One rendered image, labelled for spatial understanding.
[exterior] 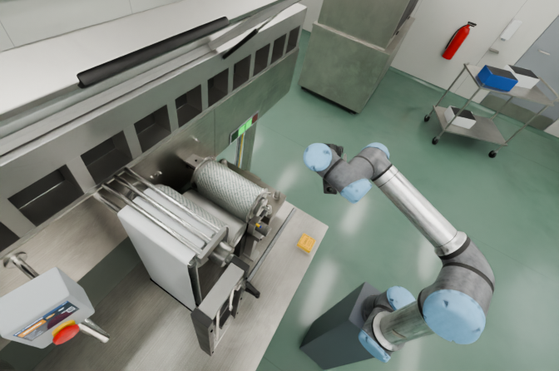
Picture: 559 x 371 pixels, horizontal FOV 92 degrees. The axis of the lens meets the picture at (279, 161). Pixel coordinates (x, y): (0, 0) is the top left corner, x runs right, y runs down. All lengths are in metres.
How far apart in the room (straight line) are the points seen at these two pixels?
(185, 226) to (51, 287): 0.36
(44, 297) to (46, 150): 0.35
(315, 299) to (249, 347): 1.13
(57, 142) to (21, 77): 0.53
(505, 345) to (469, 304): 2.22
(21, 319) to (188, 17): 0.40
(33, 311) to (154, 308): 0.83
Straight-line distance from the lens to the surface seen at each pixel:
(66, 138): 0.75
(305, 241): 1.37
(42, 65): 0.23
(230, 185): 1.00
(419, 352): 2.55
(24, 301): 0.49
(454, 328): 0.83
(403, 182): 0.82
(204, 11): 0.30
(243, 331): 1.24
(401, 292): 1.23
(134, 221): 0.81
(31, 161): 0.74
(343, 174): 0.72
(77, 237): 0.97
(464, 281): 0.83
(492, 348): 2.94
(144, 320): 1.28
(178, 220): 0.77
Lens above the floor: 2.12
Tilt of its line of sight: 48 degrees down
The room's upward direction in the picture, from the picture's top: 15 degrees clockwise
